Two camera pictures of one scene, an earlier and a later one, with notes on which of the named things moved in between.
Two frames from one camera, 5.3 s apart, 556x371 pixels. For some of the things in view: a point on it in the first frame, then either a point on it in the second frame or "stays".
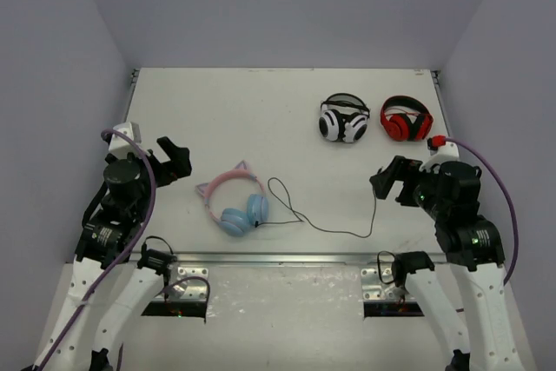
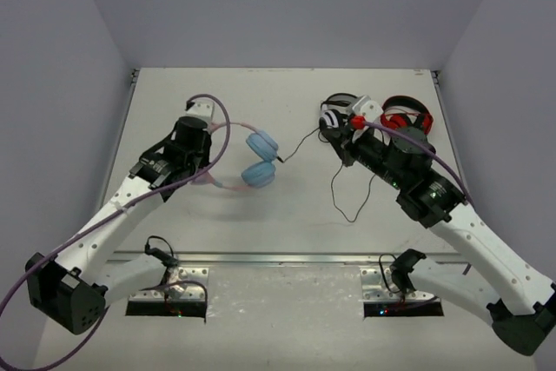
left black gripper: [165, 164] -> [201, 155]
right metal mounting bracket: [374, 289] stays
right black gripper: [402, 169] -> [342, 142]
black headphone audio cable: [298, 214] -> [332, 182]
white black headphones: [344, 117] stays
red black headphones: [400, 127] stays
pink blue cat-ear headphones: [236, 221] -> [257, 175]
